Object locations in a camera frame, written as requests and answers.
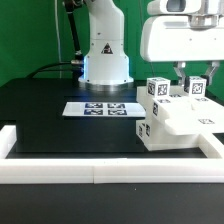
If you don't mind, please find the white chair back part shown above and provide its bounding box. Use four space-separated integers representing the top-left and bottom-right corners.
137 86 224 124

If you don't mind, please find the black cable on table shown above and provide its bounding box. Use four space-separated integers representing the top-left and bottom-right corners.
26 61 84 80

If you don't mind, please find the white chair seat part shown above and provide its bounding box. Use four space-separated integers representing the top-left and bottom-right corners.
145 119 224 151

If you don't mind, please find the white tagged cube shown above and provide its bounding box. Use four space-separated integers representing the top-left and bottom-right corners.
184 76 206 97
146 77 170 97

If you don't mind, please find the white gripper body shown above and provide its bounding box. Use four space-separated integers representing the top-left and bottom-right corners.
140 0 224 62

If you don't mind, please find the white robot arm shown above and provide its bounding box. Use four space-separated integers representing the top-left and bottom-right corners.
63 0 224 90

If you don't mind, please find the white marker sheet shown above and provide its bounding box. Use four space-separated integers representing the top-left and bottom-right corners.
62 102 145 118

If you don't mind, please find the white hanging cable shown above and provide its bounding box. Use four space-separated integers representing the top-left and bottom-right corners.
54 0 63 79

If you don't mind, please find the white U-shaped fence frame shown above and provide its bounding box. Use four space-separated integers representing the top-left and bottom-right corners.
0 125 224 184

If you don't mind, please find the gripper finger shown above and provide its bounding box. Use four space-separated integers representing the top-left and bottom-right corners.
203 61 220 86
173 61 188 88

